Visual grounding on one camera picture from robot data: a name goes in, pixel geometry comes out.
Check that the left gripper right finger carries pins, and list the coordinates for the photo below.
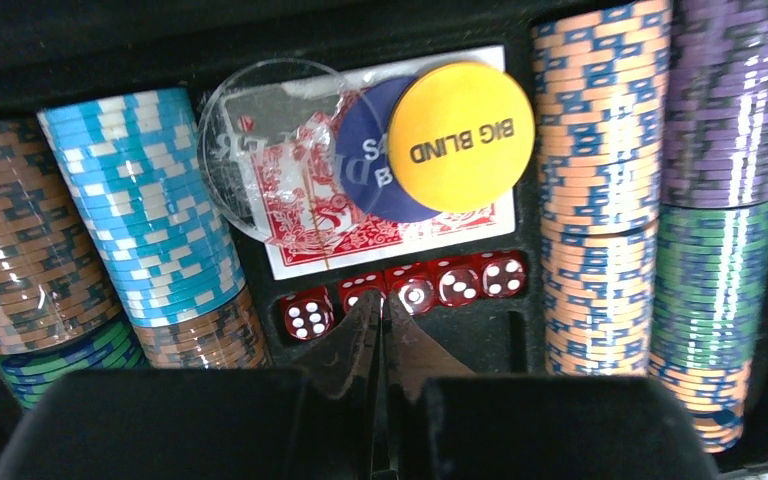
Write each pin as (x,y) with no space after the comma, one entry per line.
(456,424)

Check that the red playing card deck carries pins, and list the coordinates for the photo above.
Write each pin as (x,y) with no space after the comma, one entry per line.
(378,239)

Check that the blue small blind button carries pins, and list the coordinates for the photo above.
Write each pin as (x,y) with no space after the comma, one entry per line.
(363,164)

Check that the yellow dealer button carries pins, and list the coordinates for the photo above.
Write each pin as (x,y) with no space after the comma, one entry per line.
(461,136)

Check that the brown chip stack far left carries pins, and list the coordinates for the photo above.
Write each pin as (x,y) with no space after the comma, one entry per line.
(59,311)

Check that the black poker chip case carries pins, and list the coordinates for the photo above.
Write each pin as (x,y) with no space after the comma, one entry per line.
(54,52)

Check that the clear plastic disc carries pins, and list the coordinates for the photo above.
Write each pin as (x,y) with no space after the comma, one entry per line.
(267,151)

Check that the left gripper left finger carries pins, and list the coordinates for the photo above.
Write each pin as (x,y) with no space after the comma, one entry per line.
(311,420)

